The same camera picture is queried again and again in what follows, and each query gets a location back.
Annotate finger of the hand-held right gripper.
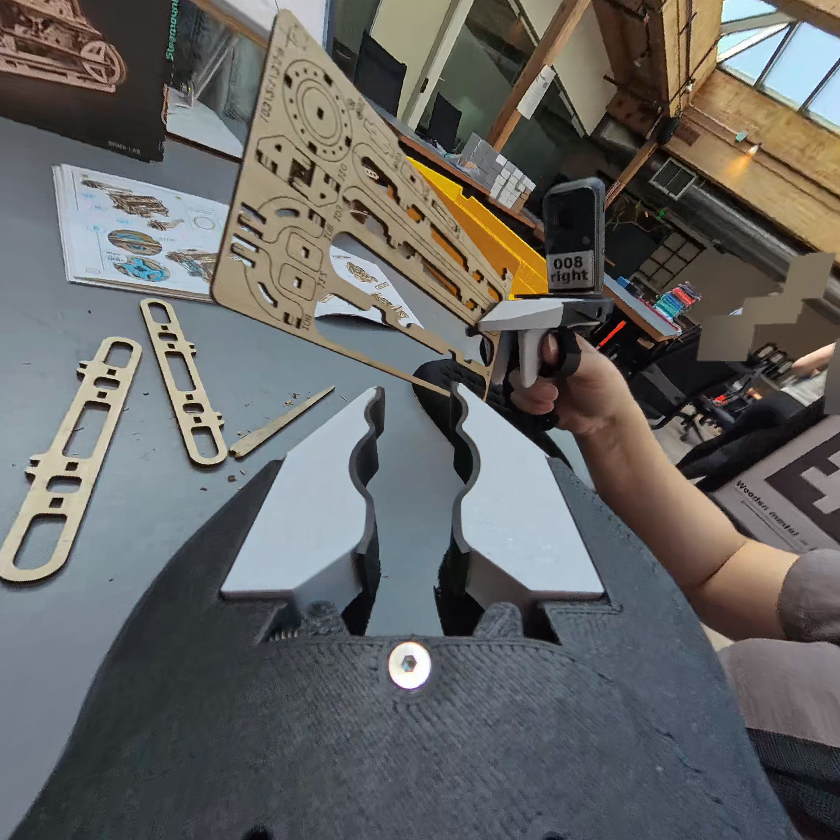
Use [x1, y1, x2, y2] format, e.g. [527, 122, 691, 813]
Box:
[467, 298, 567, 337]

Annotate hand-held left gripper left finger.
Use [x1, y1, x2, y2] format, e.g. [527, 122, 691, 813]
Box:
[220, 386, 385, 634]

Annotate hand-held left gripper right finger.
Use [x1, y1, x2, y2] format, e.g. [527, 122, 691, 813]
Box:
[449, 382, 606, 636]

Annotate laser-cut wooden parts sheet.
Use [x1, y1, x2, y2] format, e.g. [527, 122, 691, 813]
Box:
[209, 8, 514, 403]

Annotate person's right forearm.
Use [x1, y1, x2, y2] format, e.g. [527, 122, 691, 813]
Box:
[566, 394, 798, 641]

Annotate black model kit box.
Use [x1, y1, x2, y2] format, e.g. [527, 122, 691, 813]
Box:
[0, 0, 181, 163]

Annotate person's right hand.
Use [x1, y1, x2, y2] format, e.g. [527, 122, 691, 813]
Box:
[509, 335, 634, 435]

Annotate stack of grey boxes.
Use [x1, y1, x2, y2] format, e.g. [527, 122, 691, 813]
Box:
[459, 133, 538, 210]

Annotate yellow storage bin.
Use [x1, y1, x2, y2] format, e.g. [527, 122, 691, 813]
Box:
[403, 156, 549, 296]

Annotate tapered wooden stick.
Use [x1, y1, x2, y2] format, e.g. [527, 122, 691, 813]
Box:
[228, 385, 337, 459]

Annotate black quilted cushion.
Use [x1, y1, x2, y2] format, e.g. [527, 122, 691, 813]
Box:
[412, 357, 575, 470]

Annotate white paper notice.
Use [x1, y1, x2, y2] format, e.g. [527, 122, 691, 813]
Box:
[516, 66, 557, 120]

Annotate colourful stacked items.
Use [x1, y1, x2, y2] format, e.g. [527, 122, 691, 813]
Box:
[655, 282, 702, 324]

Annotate slotted wooden strip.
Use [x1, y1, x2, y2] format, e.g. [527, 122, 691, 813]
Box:
[0, 336, 143, 584]
[140, 298, 228, 467]

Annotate framed right marker sign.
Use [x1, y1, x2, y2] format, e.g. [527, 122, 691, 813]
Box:
[710, 415, 840, 552]

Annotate printed instruction booklet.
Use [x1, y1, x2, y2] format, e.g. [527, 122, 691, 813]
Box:
[51, 163, 424, 329]

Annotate wall air vent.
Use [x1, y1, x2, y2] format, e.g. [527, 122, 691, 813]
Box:
[648, 157, 698, 199]

